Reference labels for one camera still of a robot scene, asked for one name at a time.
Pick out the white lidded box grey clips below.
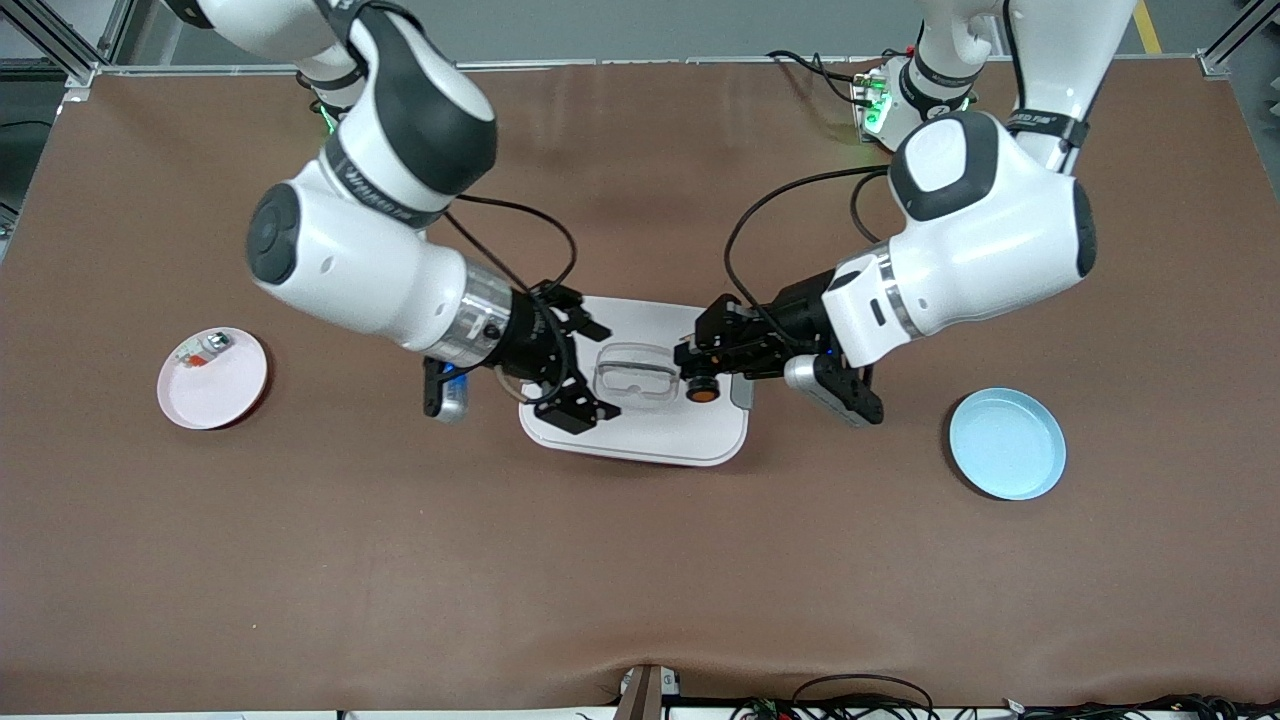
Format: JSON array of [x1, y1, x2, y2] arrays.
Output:
[[518, 294, 755, 468]]

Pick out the small white orange switch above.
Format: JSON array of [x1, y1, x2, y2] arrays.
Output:
[[175, 333, 233, 369]]

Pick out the black cable bundle green connector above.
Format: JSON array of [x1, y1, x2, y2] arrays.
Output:
[[730, 673, 941, 720]]

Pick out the brown table mat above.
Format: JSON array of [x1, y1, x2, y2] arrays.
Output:
[[0, 58, 1280, 713]]

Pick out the aluminium frame post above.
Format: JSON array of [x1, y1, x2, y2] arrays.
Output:
[[0, 0, 136, 91], [1198, 0, 1280, 79]]

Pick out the pink round plate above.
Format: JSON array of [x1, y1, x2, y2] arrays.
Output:
[[158, 327, 269, 431]]

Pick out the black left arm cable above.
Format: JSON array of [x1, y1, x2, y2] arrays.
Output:
[[725, 165, 891, 321]]

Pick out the light blue round plate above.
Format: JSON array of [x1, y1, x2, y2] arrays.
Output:
[[948, 387, 1068, 502]]

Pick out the grey metal table bracket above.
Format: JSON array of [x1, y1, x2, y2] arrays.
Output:
[[615, 663, 683, 720]]

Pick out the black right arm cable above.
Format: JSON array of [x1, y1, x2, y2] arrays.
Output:
[[440, 195, 579, 301]]

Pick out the aluminium table edge rail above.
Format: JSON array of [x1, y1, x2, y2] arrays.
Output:
[[95, 55, 1201, 77]]

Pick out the black arm base cable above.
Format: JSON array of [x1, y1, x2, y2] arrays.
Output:
[[765, 48, 886, 109]]

